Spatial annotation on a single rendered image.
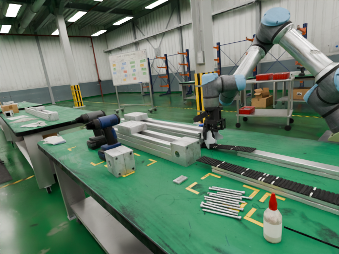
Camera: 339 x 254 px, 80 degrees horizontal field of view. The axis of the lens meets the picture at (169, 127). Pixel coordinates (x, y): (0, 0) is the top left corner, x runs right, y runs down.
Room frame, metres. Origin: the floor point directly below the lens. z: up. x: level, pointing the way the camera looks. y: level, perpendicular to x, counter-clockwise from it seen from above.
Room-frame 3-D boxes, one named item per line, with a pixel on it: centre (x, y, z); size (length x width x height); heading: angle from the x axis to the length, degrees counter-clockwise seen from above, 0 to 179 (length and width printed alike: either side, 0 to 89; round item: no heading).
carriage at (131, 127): (1.19, 0.23, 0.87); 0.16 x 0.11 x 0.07; 40
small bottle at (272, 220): (0.38, -0.21, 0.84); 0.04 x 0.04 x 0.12
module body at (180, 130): (1.32, 0.08, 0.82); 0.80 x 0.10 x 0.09; 40
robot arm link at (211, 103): (0.96, -0.21, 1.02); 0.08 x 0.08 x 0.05
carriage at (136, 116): (1.51, 0.25, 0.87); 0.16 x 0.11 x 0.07; 40
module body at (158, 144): (1.19, 0.23, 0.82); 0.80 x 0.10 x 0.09; 40
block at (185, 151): (0.86, -0.07, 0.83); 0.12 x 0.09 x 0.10; 130
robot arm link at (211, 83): (0.96, -0.21, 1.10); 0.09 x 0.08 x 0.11; 86
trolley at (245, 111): (3.77, -1.78, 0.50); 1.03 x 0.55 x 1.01; 53
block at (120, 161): (0.84, 0.22, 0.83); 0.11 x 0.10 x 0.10; 126
